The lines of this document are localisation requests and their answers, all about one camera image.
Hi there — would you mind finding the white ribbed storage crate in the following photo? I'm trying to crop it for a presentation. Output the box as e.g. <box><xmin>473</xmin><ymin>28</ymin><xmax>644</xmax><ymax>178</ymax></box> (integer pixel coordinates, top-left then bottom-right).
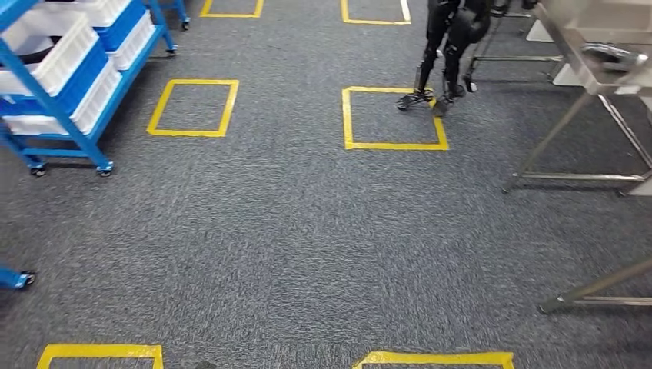
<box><xmin>2</xmin><ymin>60</ymin><xmax>123</xmax><ymax>137</ymax></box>
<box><xmin>45</xmin><ymin>0</ymin><xmax>132</xmax><ymax>28</ymax></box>
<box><xmin>108</xmin><ymin>11</ymin><xmax>156</xmax><ymax>71</ymax></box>
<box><xmin>0</xmin><ymin>8</ymin><xmax>100</xmax><ymax>98</ymax></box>

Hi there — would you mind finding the stainless steel table frame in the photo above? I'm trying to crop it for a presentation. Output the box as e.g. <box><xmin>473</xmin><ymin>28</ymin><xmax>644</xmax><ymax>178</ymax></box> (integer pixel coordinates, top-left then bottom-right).
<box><xmin>462</xmin><ymin>0</ymin><xmax>567</xmax><ymax>94</ymax></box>

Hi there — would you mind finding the blue wheeled bin rack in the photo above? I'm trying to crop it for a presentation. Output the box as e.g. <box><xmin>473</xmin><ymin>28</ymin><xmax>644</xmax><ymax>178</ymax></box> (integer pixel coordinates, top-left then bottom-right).
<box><xmin>0</xmin><ymin>0</ymin><xmax>192</xmax><ymax>178</ymax></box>

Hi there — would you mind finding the blue rack foot with caster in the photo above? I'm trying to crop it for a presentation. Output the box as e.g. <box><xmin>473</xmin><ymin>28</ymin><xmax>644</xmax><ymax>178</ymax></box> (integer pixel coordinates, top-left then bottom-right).
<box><xmin>0</xmin><ymin>264</ymin><xmax>37</xmax><ymax>291</ymax></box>

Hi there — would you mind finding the white cabinet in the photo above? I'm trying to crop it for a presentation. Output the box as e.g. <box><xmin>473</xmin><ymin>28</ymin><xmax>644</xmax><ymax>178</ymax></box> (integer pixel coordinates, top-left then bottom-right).
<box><xmin>526</xmin><ymin>19</ymin><xmax>583</xmax><ymax>88</ymax></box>

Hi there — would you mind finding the yellow floor tape square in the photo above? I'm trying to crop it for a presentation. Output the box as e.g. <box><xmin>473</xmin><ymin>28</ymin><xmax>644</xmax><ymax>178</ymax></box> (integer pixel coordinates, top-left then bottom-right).
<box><xmin>351</xmin><ymin>350</ymin><xmax>515</xmax><ymax>369</ymax></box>
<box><xmin>36</xmin><ymin>344</ymin><xmax>165</xmax><ymax>369</ymax></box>

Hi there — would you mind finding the blue storage crate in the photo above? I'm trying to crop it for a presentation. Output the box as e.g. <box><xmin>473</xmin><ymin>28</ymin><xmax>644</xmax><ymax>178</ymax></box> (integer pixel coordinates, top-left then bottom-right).
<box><xmin>94</xmin><ymin>0</ymin><xmax>148</xmax><ymax>52</ymax></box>
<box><xmin>0</xmin><ymin>40</ymin><xmax>111</xmax><ymax>118</ymax></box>

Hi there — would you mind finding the shiny metal part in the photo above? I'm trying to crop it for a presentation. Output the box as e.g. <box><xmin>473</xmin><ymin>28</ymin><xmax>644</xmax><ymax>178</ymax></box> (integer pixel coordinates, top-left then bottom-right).
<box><xmin>580</xmin><ymin>43</ymin><xmax>649</xmax><ymax>72</ymax></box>

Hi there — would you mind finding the black humanoid robot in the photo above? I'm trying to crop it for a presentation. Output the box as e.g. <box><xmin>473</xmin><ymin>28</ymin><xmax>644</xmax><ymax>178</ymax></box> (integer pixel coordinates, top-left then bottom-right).
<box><xmin>396</xmin><ymin>0</ymin><xmax>494</xmax><ymax>118</ymax></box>

